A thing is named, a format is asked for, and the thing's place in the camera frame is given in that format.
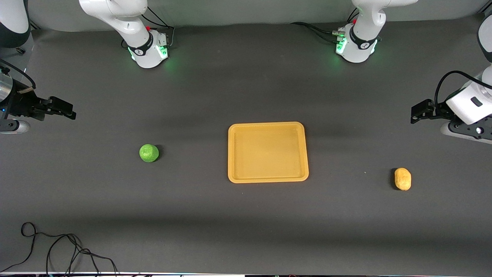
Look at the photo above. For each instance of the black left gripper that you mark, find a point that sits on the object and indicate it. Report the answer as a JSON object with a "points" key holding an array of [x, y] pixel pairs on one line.
{"points": [[437, 110]]}

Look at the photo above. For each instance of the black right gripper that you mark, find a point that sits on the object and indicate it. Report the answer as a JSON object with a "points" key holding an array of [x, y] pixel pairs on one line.
{"points": [[23, 104]]}

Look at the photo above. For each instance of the yellow potato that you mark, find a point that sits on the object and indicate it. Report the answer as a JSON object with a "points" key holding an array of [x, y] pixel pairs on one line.
{"points": [[403, 179]]}

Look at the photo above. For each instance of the green apple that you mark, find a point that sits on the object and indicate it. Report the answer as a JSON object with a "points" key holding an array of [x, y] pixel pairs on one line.
{"points": [[149, 153]]}

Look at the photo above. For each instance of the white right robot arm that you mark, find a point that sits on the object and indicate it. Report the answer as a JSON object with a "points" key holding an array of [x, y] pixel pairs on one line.
{"points": [[148, 46]]}

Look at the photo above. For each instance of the yellow plastic tray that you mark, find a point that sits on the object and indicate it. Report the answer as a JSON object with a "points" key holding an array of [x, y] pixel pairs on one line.
{"points": [[268, 152]]}

